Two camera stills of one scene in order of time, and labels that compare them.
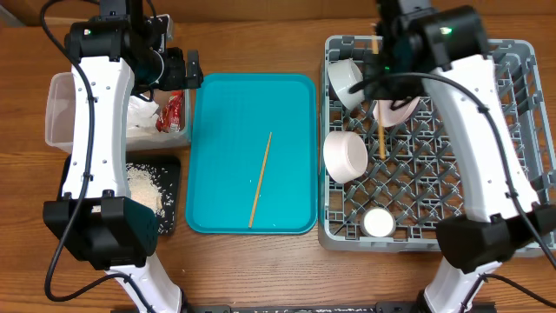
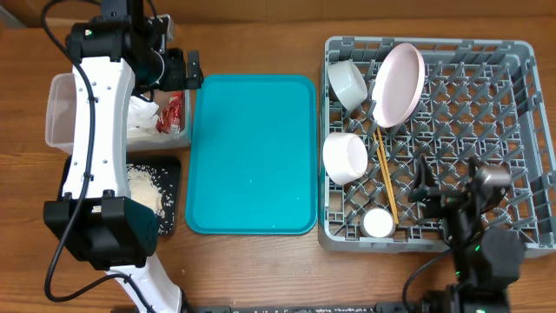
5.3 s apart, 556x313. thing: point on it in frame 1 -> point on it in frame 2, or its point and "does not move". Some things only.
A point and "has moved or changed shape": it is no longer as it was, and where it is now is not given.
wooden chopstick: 260,180 -> 383,176
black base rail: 344,307 does not move
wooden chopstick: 375,50 -> 384,162
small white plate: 393,116 -> 345,156
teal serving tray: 233,115 does not move
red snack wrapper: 170,119 does not move
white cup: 378,222 does not move
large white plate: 345,155 has moved or changed shape
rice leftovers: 151,186 does not move
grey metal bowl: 345,74 does not move
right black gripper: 392,91 -> 440,198
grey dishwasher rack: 413,180 does not move
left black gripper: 179,77 does not move
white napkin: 140,112 does not move
